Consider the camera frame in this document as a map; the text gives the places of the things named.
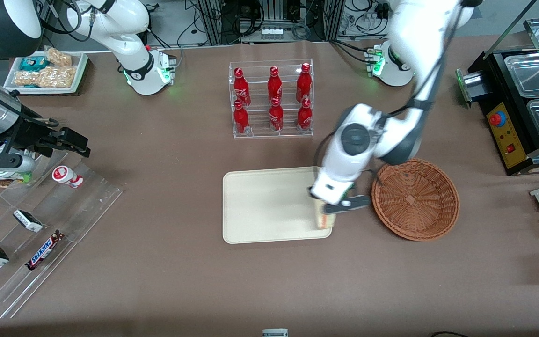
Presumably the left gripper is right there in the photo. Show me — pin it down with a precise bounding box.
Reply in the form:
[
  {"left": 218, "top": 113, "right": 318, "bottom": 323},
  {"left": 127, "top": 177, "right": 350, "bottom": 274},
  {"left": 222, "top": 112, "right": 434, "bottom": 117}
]
[{"left": 307, "top": 169, "right": 360, "bottom": 215}]

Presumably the large peanut brittle pack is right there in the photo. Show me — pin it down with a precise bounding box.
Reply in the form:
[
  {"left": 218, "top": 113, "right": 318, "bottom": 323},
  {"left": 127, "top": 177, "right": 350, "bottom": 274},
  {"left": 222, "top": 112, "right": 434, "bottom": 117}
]
[{"left": 39, "top": 66, "right": 77, "bottom": 88}]

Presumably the white red yogurt bottle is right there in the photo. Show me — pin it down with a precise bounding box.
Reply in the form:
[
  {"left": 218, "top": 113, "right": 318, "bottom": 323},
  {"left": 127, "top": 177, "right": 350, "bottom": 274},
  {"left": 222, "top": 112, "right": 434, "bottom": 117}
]
[{"left": 52, "top": 165, "right": 84, "bottom": 189}]

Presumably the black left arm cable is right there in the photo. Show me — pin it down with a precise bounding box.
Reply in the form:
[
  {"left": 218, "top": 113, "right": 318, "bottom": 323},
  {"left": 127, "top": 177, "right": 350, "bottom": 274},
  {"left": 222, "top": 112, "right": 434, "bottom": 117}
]
[{"left": 386, "top": 0, "right": 464, "bottom": 117}]

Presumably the aluminium frame rack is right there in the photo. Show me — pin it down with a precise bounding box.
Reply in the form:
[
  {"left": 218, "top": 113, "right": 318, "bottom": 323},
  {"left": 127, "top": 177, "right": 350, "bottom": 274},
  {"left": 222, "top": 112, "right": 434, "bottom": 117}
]
[{"left": 198, "top": 0, "right": 345, "bottom": 45}]

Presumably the clear acrylic bottle rack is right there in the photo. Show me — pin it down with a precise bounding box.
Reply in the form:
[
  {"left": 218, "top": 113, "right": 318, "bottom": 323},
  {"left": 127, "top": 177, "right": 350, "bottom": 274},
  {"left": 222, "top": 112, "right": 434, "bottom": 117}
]
[{"left": 228, "top": 59, "right": 314, "bottom": 139}]

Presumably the black yellow food warmer machine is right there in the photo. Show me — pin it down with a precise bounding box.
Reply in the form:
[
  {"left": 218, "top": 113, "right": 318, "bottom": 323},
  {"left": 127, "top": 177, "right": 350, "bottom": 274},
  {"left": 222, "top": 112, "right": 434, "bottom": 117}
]
[{"left": 457, "top": 16, "right": 539, "bottom": 176}]

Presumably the snickers chocolate bar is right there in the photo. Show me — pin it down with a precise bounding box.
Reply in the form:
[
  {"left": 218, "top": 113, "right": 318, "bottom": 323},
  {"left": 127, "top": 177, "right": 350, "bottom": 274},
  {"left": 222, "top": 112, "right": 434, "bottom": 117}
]
[{"left": 25, "top": 230, "right": 65, "bottom": 271}]

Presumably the teal snack pack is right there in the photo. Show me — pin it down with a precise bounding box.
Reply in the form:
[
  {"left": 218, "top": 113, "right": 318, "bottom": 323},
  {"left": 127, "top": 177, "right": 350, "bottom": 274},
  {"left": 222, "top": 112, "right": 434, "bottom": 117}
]
[{"left": 19, "top": 56, "right": 47, "bottom": 72}]

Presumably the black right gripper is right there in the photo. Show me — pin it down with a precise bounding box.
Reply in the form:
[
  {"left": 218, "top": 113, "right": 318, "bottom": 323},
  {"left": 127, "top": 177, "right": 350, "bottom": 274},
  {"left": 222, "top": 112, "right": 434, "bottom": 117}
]
[{"left": 5, "top": 117, "right": 92, "bottom": 158}]

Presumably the white snack tray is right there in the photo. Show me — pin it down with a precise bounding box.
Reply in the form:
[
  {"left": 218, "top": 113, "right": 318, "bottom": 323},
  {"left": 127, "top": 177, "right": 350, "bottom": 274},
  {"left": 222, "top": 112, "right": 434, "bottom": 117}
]
[{"left": 4, "top": 51, "right": 88, "bottom": 95}]

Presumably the round wafer pack green lid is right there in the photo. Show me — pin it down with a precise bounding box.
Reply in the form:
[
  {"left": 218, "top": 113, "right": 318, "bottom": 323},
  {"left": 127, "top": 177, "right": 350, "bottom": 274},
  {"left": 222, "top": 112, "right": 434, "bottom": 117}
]
[{"left": 0, "top": 169, "right": 33, "bottom": 189}]

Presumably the brown wicker basket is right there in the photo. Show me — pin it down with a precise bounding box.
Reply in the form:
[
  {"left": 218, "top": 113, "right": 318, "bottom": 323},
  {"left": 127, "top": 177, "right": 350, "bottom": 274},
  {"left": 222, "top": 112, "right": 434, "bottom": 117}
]
[{"left": 371, "top": 158, "right": 460, "bottom": 242}]

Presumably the cream rectangular tray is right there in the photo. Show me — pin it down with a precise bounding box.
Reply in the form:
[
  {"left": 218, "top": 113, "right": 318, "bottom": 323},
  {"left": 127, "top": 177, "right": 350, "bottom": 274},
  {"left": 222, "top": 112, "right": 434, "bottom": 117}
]
[{"left": 222, "top": 166, "right": 333, "bottom": 245}]

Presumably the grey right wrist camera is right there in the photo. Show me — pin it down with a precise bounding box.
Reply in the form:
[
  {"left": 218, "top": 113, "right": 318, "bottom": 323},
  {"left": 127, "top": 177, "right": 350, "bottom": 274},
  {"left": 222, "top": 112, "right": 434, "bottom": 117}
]
[{"left": 0, "top": 152, "right": 36, "bottom": 172}]

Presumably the red cola bottle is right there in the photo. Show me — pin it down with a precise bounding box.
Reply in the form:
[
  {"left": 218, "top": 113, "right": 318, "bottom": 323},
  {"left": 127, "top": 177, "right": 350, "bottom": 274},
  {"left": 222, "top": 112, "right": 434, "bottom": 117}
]
[
  {"left": 297, "top": 98, "right": 313, "bottom": 131},
  {"left": 269, "top": 97, "right": 284, "bottom": 132},
  {"left": 268, "top": 66, "right": 283, "bottom": 104},
  {"left": 233, "top": 100, "right": 250, "bottom": 135},
  {"left": 233, "top": 67, "right": 251, "bottom": 107},
  {"left": 296, "top": 63, "right": 312, "bottom": 103}
]

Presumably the triangular sandwich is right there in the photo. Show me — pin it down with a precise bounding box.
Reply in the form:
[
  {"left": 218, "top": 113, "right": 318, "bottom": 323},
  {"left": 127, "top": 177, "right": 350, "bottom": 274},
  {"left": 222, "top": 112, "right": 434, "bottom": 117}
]
[{"left": 315, "top": 200, "right": 334, "bottom": 230}]

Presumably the small peanut brittle pack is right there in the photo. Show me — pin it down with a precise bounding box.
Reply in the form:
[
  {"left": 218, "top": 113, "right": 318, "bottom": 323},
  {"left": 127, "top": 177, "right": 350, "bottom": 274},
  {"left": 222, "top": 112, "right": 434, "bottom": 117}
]
[
  {"left": 15, "top": 70, "right": 41, "bottom": 87},
  {"left": 45, "top": 47, "right": 73, "bottom": 67}
]

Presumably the clear acrylic stepped display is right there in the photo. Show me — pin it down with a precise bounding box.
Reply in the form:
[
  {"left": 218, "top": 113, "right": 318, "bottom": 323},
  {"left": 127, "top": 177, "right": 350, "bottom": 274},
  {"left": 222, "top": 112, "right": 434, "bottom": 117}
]
[{"left": 0, "top": 150, "right": 125, "bottom": 320}]

